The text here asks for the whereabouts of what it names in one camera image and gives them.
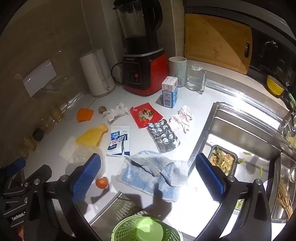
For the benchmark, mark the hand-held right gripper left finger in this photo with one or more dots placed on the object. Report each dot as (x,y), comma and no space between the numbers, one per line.
(86,176)

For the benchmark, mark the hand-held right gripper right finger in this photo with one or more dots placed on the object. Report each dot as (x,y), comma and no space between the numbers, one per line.
(209,177)

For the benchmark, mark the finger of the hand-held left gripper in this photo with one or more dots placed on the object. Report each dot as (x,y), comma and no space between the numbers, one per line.
(16,164)
(41,171)

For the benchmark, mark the orange tangerine piece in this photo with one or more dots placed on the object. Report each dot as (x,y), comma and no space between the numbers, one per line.
(101,183)

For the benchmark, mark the clear plastic container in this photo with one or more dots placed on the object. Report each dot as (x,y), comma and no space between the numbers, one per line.
(81,154)

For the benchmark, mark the white foam piece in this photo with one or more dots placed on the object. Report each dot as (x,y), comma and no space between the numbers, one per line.
(68,149)

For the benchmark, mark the yellow textured foam sheet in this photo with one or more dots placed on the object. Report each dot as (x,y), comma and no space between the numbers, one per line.
(90,136)

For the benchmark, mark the white and blue wipe packet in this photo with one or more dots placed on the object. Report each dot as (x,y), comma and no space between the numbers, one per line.
(119,139)

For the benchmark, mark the blue and white towel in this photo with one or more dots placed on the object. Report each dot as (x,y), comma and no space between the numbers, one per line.
(138,176)

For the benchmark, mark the green plastic basket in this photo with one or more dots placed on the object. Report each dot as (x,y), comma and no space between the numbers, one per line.
(124,229)

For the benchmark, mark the clear cooking oil bottle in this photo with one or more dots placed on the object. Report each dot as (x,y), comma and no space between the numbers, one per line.
(54,115)
(26,146)

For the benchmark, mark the metal tray of vegetable peels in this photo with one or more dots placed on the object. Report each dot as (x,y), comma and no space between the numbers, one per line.
(222,160)

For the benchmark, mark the stainless steel sink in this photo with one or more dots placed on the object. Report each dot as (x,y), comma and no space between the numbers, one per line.
(249,143)

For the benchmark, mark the orange textured pad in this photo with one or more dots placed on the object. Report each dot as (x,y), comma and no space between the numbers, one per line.
(85,114)

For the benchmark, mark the pink stained crumpled tissue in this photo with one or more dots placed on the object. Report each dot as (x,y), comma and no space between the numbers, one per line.
(181,120)

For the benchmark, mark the brown round nut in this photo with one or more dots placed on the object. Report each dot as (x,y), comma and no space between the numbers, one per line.
(102,109)

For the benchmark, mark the white crumpled tissue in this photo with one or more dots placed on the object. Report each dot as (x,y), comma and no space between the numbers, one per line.
(115,112)

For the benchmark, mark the bamboo pot brush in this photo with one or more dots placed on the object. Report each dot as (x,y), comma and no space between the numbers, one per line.
(283,199)

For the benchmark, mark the red snack packet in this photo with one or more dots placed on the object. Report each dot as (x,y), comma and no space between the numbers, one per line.
(144,114)

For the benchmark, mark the blue and white milk carton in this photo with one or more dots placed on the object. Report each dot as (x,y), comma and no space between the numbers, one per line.
(170,95)

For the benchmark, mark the metal faucet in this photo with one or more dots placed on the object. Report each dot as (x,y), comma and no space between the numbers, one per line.
(288,122)

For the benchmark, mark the glass water pitcher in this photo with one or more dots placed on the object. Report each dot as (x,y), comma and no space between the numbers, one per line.
(194,78)

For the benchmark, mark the white electric kettle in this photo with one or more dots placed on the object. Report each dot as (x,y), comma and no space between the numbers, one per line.
(94,71)

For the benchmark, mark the dark green bottle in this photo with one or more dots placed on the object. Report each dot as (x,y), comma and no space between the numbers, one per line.
(290,100)

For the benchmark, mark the white ceramic cup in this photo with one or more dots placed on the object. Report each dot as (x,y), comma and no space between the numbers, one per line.
(178,69)

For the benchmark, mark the yellow bowl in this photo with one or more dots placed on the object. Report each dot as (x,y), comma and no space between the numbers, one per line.
(275,85)

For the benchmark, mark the red and black blender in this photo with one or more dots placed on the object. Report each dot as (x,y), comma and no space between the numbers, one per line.
(143,69)

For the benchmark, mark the wine glass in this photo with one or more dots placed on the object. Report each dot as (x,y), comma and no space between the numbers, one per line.
(290,77)

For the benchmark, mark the wooden cutting board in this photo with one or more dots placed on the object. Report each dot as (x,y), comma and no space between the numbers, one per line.
(215,41)

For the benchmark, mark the white wall socket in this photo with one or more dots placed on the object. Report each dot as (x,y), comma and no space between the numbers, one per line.
(39,76)

